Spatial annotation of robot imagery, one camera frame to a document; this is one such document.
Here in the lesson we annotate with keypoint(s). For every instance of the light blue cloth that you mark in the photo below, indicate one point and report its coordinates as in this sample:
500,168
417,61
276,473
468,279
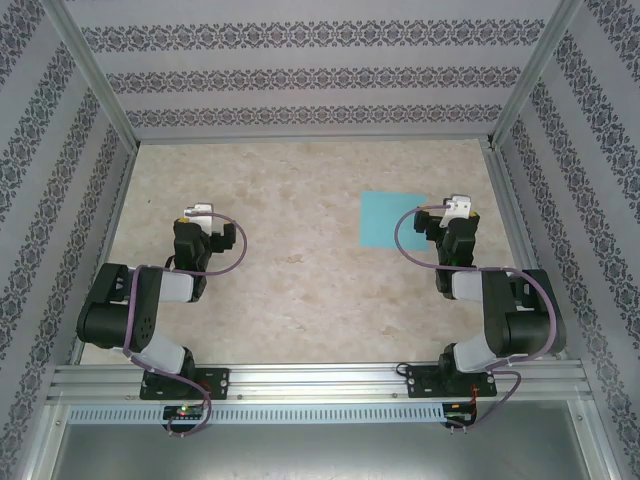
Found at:
380,220

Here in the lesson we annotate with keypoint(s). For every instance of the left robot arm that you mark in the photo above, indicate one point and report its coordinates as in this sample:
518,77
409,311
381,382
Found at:
115,320

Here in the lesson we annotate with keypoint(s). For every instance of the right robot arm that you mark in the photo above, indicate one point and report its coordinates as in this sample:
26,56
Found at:
530,325

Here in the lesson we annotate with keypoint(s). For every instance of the grey metal sheet panel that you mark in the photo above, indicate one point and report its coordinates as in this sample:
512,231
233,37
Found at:
320,455

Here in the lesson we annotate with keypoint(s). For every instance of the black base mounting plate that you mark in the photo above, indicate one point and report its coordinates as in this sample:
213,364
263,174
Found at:
215,382
422,382

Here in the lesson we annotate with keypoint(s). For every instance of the small circuit board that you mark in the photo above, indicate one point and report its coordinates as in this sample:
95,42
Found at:
182,412
457,415

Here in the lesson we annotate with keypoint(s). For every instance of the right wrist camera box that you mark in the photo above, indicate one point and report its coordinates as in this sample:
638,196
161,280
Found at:
457,207

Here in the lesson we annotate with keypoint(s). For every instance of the aluminium side rail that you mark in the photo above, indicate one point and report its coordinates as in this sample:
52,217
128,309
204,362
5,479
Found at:
105,250
515,200

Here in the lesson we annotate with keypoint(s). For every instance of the aluminium cross rail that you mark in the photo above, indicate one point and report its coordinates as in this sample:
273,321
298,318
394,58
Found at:
310,138

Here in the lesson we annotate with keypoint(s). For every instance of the aluminium frame post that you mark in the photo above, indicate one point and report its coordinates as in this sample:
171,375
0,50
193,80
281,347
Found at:
535,70
95,75

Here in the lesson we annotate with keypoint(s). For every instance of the long aluminium mounting rail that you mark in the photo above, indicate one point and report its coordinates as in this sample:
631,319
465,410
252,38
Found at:
320,380

